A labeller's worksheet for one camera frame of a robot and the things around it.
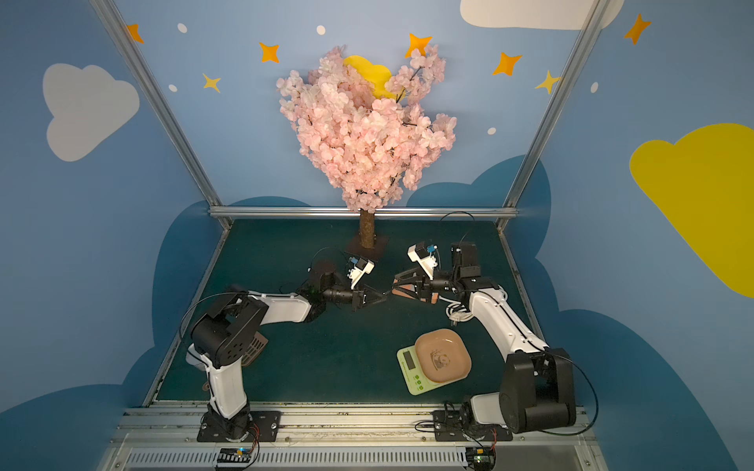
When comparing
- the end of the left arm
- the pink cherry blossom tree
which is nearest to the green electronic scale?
the end of the left arm

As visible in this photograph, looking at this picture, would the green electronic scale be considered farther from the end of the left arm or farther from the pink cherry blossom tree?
the pink cherry blossom tree

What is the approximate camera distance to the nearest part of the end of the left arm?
0.79 metres

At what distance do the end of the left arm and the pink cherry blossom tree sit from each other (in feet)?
0.91

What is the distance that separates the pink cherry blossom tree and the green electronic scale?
0.48 meters

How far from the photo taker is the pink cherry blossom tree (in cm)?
65

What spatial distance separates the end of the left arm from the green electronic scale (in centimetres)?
18

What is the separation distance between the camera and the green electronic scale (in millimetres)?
804
